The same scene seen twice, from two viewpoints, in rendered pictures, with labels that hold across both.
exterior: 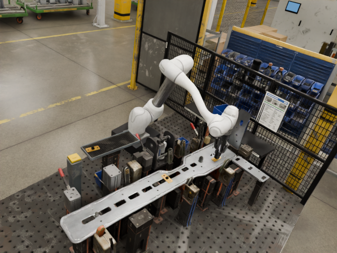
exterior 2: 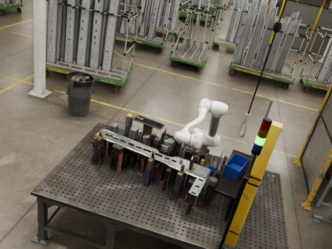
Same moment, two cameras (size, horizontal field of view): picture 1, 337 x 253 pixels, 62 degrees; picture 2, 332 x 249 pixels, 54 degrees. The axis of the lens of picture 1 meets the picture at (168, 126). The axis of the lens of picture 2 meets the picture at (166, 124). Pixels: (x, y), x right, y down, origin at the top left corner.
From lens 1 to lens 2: 297 cm
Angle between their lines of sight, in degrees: 55
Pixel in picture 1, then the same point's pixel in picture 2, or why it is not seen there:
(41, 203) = not seen: hidden behind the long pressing
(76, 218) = (106, 132)
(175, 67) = (203, 103)
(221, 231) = (152, 201)
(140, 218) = (117, 145)
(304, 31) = not seen: outside the picture
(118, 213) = (117, 141)
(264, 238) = (161, 223)
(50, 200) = not seen: hidden behind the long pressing
